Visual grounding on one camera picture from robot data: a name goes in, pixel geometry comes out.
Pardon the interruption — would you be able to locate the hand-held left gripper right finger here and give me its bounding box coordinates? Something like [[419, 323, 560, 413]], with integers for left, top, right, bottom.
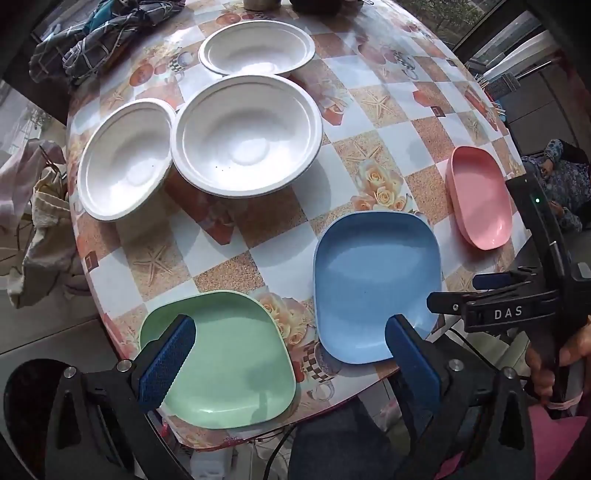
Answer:
[[385, 315, 541, 480]]

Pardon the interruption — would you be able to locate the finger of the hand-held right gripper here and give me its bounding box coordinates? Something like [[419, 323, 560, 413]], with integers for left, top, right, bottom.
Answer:
[[472, 270, 539, 292], [427, 290, 468, 317]]

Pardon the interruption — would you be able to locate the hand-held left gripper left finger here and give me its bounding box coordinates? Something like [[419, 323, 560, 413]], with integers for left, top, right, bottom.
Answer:
[[45, 315, 197, 480]]

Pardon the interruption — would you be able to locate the green square plate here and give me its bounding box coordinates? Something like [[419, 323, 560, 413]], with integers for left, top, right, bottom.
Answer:
[[139, 290, 297, 431]]

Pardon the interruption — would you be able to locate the blue square plate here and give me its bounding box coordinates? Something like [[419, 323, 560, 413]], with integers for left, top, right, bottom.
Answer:
[[313, 211, 443, 365]]

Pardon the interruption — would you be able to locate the pink square plate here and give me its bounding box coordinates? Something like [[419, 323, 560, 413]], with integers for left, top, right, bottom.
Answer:
[[445, 145, 514, 251]]

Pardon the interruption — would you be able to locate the white paper bowl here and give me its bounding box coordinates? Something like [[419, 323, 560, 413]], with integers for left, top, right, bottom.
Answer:
[[171, 74, 324, 198], [198, 21, 315, 78], [77, 98, 177, 223]]

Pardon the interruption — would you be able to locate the person's right hand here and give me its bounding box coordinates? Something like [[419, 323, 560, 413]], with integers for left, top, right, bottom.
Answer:
[[525, 316, 591, 409]]

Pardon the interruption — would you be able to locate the person's dark trousers leg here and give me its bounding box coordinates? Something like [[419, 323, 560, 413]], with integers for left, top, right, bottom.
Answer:
[[286, 414, 409, 480]]

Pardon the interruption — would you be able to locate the dark round bin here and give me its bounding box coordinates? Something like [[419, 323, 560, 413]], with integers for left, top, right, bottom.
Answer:
[[4, 359, 63, 480]]

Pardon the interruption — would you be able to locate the checkered printed tablecloth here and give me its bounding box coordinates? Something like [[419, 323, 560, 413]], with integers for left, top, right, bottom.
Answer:
[[67, 0, 532, 450]]

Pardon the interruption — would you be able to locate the lidded ceramic mug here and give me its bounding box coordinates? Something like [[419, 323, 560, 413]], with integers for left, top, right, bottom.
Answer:
[[291, 0, 345, 14]]

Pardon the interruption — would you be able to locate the dark plaid cloth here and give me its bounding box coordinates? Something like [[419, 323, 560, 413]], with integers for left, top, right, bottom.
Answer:
[[28, 0, 185, 86]]

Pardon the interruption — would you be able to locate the black cable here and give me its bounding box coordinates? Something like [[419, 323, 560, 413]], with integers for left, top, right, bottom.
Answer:
[[265, 422, 301, 480]]

